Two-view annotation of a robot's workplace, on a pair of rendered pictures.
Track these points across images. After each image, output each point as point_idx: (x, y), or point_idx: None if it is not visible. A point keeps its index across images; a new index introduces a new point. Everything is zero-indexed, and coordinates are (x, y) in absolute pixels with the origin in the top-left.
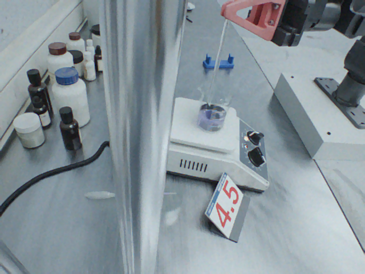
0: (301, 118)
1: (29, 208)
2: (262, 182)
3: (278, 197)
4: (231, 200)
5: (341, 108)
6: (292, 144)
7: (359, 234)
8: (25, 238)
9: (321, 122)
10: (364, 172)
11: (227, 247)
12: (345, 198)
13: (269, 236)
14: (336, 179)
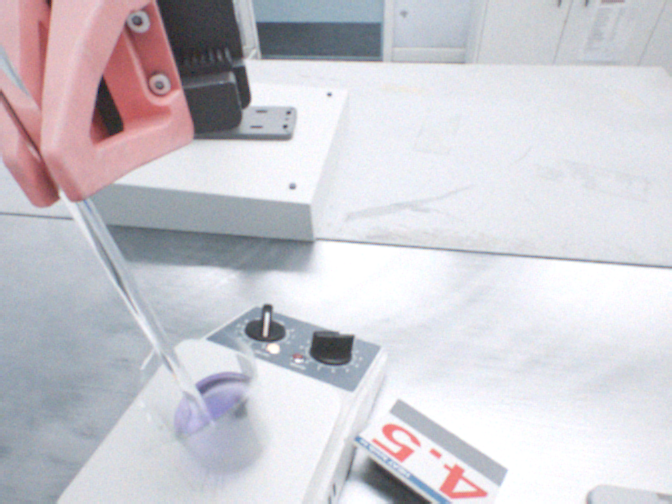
0: (224, 209)
1: None
2: (385, 360)
3: (398, 340)
4: (414, 448)
5: (236, 136)
6: (267, 257)
7: (481, 246)
8: None
9: (260, 183)
10: (359, 179)
11: (519, 496)
12: (409, 231)
13: (487, 394)
14: (368, 225)
